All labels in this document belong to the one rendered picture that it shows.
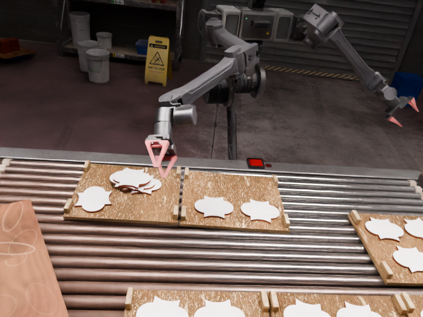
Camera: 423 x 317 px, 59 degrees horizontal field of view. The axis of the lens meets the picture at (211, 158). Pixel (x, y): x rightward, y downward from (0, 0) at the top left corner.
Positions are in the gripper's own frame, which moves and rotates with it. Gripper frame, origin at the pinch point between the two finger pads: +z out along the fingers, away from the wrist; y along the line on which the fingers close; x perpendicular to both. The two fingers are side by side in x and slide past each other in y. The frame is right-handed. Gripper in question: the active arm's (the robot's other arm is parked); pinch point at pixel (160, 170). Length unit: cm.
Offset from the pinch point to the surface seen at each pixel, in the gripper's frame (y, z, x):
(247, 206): 42.3, 1.1, -24.9
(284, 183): 62, -14, -42
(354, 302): 24, 35, -58
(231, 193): 48, -6, -18
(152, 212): 32.4, 5.6, 10.2
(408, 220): 54, 4, -89
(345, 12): 356, -366, -167
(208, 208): 37.6, 2.9, -10.0
